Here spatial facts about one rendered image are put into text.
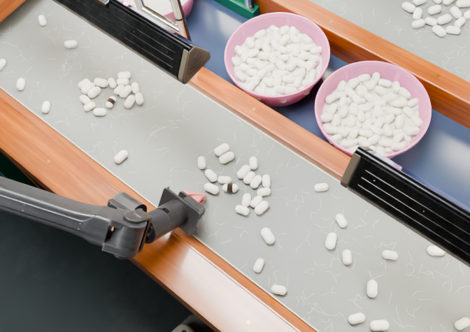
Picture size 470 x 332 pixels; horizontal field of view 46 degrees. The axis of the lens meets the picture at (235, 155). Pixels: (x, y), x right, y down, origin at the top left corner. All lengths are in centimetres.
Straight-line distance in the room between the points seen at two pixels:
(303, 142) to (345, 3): 45
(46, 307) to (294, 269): 115
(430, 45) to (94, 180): 89
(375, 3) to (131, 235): 91
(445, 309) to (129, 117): 85
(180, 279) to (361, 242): 39
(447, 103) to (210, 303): 73
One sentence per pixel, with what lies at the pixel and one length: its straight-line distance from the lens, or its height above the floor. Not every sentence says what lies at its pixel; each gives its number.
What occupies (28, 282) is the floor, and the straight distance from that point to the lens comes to 220.
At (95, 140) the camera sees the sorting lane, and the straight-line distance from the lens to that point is 143.
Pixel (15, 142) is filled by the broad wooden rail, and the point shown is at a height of 76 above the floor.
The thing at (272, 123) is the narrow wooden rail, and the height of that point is 76.
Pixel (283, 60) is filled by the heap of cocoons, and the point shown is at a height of 74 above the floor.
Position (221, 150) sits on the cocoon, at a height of 76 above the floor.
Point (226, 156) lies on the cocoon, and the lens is 130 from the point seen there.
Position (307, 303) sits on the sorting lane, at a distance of 120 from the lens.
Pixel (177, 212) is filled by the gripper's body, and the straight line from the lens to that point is 116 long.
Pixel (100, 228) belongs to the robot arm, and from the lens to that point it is 107.
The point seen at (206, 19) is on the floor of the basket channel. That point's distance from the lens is 166.
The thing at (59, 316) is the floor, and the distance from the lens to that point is 212.
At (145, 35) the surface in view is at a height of 110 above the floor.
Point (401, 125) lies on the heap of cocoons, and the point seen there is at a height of 74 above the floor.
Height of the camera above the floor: 191
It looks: 62 degrees down
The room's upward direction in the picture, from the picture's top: 14 degrees counter-clockwise
